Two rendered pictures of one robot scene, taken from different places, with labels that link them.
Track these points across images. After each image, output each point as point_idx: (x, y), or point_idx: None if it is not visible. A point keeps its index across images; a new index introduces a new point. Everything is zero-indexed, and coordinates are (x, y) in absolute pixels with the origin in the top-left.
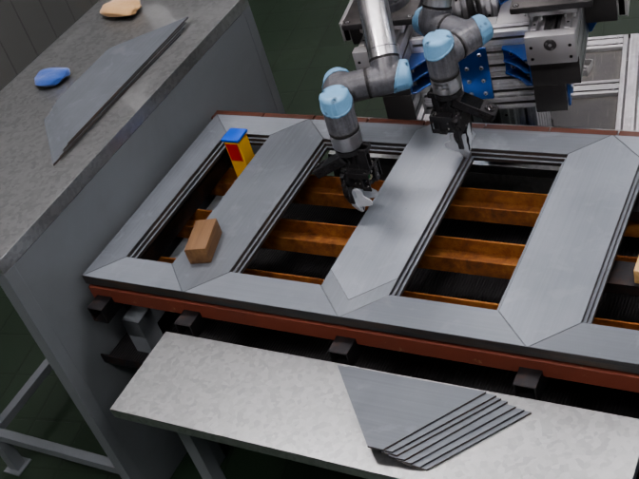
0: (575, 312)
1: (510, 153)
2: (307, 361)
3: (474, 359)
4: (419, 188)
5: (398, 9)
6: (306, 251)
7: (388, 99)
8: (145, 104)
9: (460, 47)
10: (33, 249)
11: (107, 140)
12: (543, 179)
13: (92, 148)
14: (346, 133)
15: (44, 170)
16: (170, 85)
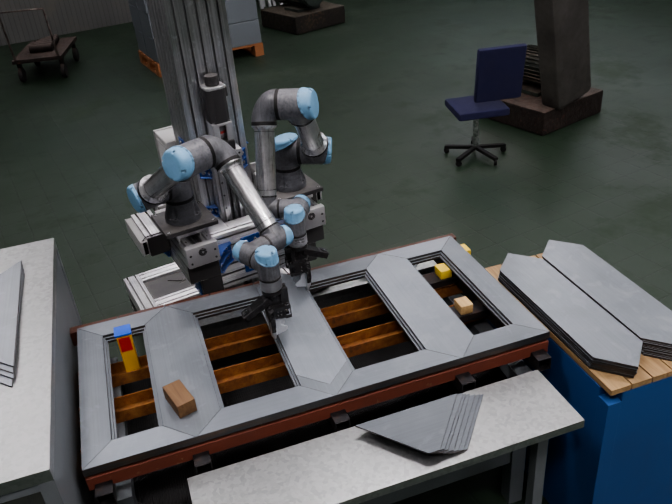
0: (465, 332)
1: (330, 279)
2: (322, 439)
3: (427, 384)
4: (299, 313)
5: (200, 217)
6: (226, 390)
7: (205, 281)
8: (52, 321)
9: (305, 212)
10: (55, 453)
11: (48, 353)
12: (330, 299)
13: (40, 363)
14: (278, 276)
15: (5, 394)
16: (54, 306)
